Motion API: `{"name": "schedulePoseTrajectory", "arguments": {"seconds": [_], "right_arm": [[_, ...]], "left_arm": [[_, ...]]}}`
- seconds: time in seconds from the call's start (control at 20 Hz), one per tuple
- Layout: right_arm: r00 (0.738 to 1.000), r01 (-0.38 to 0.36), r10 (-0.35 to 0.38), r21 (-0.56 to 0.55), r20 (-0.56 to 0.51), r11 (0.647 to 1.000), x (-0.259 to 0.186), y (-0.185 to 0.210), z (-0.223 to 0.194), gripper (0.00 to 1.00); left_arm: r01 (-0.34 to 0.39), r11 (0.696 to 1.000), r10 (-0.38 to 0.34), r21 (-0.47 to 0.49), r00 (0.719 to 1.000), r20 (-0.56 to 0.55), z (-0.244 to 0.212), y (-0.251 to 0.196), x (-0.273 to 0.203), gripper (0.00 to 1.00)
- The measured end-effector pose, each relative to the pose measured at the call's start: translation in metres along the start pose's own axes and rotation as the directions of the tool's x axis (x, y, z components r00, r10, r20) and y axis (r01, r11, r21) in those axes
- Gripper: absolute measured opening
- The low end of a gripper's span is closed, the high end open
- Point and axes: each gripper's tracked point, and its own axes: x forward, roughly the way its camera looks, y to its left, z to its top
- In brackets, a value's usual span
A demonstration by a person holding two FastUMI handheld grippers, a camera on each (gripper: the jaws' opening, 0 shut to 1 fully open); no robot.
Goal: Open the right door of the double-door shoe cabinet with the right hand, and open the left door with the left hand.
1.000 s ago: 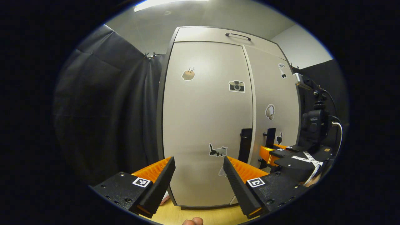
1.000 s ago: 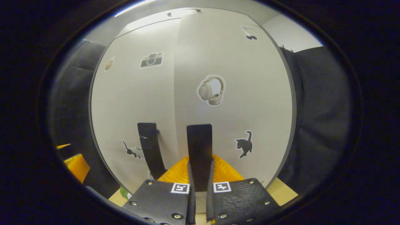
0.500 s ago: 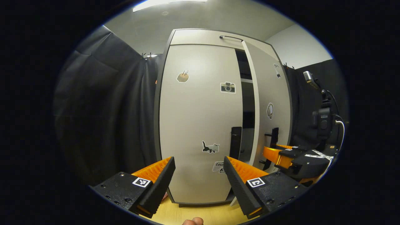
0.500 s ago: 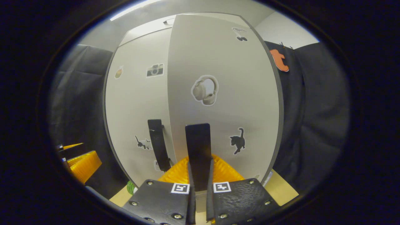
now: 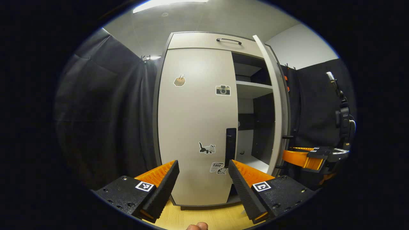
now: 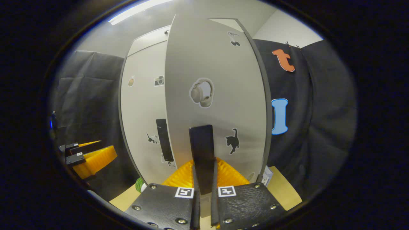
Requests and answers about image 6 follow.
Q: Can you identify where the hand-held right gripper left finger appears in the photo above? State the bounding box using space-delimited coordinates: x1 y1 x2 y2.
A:
125 160 200 230

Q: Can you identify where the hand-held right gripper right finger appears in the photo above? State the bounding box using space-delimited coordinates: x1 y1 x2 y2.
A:
211 158 288 229

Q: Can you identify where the black door handle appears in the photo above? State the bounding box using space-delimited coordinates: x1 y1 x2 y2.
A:
156 119 174 162
189 125 214 195

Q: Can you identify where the white cabinet door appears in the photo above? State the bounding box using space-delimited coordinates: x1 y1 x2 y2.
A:
120 40 177 185
165 14 272 186

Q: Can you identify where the grey double-door shoe cabinet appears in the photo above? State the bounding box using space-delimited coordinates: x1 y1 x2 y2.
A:
118 18 274 192

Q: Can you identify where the small green striped object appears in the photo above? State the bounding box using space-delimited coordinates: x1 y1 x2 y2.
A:
135 177 147 193

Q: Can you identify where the small white box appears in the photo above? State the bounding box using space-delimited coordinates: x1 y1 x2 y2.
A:
261 165 274 186

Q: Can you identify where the black backdrop cloth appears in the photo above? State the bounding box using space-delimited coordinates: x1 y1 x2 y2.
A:
50 40 357 202

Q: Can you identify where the ceiling light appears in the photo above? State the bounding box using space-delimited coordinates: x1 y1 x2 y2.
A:
108 0 174 25

